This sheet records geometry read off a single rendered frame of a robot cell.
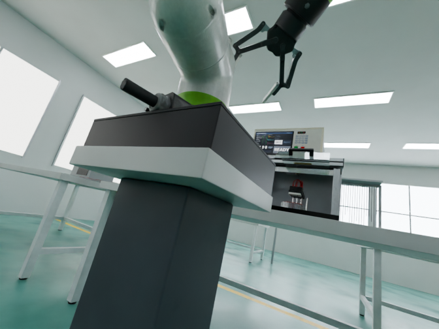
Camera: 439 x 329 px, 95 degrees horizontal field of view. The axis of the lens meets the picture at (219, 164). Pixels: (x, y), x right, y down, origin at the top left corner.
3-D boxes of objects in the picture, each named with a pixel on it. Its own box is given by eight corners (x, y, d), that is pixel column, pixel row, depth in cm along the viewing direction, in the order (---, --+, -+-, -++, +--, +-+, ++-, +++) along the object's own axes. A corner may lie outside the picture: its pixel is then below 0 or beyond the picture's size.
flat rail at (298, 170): (336, 175, 107) (336, 170, 107) (231, 168, 137) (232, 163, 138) (336, 176, 108) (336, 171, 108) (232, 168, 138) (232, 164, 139)
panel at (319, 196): (337, 225, 112) (340, 173, 120) (230, 205, 145) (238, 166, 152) (336, 225, 113) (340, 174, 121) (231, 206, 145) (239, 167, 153)
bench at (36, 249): (14, 283, 130) (62, 172, 149) (-49, 224, 220) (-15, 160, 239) (144, 266, 222) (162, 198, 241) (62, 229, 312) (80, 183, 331)
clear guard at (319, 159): (328, 160, 87) (330, 147, 89) (274, 158, 99) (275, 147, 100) (328, 179, 114) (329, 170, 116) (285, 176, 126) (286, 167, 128)
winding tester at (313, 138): (321, 158, 116) (324, 126, 121) (249, 156, 137) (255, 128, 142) (323, 177, 148) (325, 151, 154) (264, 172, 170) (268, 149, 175)
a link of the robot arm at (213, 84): (157, 94, 42) (177, 21, 46) (183, 127, 57) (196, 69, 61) (218, 98, 39) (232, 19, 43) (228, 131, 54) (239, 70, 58)
